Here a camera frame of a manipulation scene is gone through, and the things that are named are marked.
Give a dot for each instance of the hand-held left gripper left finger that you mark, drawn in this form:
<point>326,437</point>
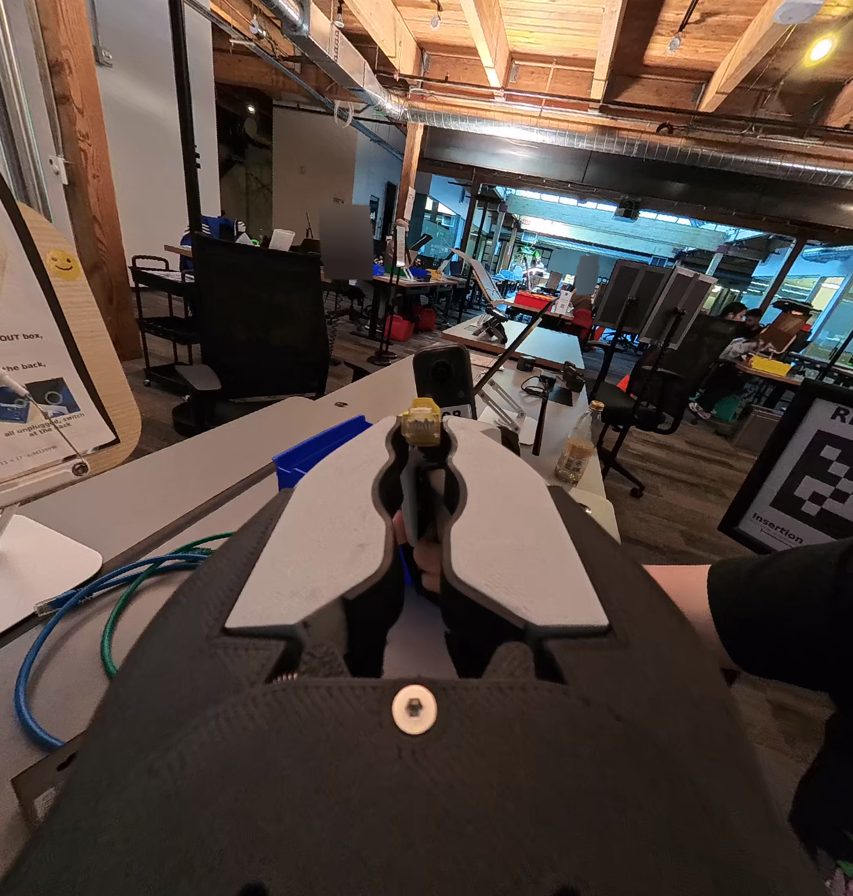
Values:
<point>314,546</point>

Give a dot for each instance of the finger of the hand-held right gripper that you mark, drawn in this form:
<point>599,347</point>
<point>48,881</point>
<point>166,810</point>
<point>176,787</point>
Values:
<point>486,427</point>

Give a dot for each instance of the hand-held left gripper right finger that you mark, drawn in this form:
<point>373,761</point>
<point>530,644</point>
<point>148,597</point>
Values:
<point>524,546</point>

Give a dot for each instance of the blue plastic bin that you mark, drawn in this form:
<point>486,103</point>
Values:
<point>314,455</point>

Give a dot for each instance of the black network switch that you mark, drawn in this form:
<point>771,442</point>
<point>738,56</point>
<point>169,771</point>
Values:
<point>41,780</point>

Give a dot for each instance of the person's right hand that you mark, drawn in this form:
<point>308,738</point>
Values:
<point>423,567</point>

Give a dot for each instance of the black board metal stand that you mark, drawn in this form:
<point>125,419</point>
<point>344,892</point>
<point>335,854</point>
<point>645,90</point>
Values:
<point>493,315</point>
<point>507,402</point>

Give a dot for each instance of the red toolbox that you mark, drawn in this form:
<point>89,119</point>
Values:
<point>398,329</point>
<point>425,318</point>

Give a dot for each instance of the glass bottle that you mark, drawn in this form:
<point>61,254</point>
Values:
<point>579,448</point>

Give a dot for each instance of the red plastic bin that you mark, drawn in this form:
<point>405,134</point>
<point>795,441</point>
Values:
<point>535,302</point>

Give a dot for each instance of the black office chair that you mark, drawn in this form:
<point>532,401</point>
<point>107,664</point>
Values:
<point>650,392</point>

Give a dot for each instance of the black panel stand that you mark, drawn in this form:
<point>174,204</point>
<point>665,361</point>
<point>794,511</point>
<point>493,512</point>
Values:
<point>258,322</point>

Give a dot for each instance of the grey panel on stand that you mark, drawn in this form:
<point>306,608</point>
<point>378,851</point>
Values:
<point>629,297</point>
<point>678,304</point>

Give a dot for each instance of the grey stool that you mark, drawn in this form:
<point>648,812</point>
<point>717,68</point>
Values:
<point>199,378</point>

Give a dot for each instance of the black ceiling projector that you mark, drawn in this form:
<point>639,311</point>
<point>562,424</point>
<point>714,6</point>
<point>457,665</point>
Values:
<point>626,208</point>

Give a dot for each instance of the black utility cart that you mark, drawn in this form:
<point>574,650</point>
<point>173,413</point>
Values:
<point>160,329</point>

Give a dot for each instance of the yellow tray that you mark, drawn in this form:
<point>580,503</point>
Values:
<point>769,365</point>

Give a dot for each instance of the black framed marker sign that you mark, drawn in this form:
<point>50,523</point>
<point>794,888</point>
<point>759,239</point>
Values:
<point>818,476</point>

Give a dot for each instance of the yellow smiley sticker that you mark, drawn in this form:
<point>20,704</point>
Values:
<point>62,264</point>

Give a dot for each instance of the wooden pillar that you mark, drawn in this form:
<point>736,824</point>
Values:
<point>83,175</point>

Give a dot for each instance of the round ceiling lamp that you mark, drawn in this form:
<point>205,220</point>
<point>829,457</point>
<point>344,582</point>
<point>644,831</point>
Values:
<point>820,49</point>

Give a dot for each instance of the white ceiling sensor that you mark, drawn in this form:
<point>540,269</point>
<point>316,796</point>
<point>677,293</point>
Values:
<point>797,10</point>

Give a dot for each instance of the spiral metal ceiling duct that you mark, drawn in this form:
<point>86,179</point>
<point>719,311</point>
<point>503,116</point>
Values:
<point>678,150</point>

